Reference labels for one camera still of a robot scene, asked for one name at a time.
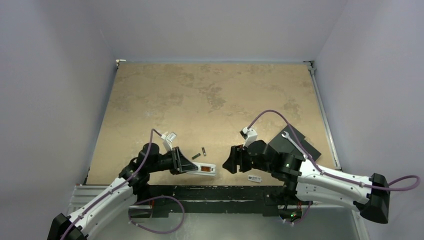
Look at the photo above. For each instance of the silver open-end wrench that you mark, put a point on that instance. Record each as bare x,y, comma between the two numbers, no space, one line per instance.
287,136

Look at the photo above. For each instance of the white remote control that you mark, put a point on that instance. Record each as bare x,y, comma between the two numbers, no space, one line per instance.
204,169

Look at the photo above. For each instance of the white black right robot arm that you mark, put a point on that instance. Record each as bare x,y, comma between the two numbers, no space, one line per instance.
367,195

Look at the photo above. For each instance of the black orange AAA battery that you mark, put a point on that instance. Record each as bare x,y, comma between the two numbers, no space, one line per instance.
204,151

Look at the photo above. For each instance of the aluminium frame base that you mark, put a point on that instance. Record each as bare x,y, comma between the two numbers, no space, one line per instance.
323,217

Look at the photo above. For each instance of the black foam block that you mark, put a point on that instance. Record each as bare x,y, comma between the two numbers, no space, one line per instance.
282,145

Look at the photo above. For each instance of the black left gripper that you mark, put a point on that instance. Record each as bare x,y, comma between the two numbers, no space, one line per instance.
179,163

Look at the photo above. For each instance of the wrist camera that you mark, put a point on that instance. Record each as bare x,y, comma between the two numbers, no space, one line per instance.
167,140
249,135

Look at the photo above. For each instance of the green black AAA battery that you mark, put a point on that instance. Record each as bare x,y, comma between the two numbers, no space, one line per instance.
196,156

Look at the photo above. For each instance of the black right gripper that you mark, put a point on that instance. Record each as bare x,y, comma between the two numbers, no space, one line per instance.
236,159

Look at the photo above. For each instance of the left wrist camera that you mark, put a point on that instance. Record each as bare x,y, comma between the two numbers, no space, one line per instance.
167,140

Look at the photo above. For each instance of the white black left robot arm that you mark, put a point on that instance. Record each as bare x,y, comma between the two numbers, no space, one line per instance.
131,187

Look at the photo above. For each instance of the white battery cover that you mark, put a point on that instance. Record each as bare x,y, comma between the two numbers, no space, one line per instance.
255,179

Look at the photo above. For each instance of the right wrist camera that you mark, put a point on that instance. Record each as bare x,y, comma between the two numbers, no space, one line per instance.
249,135

